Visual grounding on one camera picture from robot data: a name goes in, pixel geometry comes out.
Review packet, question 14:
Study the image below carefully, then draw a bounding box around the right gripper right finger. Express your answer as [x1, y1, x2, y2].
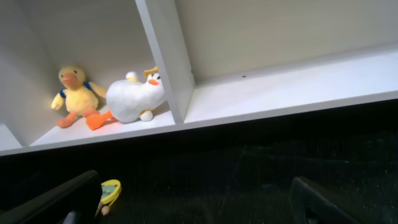
[288, 176, 364, 224]

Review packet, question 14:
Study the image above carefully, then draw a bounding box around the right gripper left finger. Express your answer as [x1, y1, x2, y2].
[0, 169, 103, 224]

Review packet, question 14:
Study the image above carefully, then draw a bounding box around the yellow rattle drum toy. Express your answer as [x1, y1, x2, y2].
[95, 179, 123, 217]

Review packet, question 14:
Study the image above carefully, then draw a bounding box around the yellow plush duck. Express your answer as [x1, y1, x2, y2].
[50, 65, 108, 129]

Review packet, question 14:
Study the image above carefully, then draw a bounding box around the white plush duck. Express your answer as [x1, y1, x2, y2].
[85, 66, 167, 131]

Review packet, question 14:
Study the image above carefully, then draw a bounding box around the white shelf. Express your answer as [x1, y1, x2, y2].
[0, 0, 398, 157]

